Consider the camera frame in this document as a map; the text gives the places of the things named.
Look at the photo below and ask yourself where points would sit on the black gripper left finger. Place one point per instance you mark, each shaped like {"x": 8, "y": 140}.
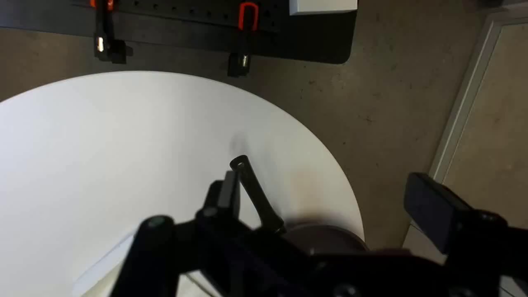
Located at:
{"x": 158, "y": 247}

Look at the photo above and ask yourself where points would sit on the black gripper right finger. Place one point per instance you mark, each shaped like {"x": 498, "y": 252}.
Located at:
{"x": 439, "y": 214}

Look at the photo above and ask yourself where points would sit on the black frying pan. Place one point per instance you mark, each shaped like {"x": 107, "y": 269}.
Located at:
{"x": 257, "y": 191}

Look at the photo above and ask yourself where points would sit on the black perforated robot cart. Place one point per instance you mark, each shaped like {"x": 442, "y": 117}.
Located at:
{"x": 181, "y": 26}

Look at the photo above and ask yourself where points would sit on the white box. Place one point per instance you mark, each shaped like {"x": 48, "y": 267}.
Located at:
{"x": 322, "y": 5}

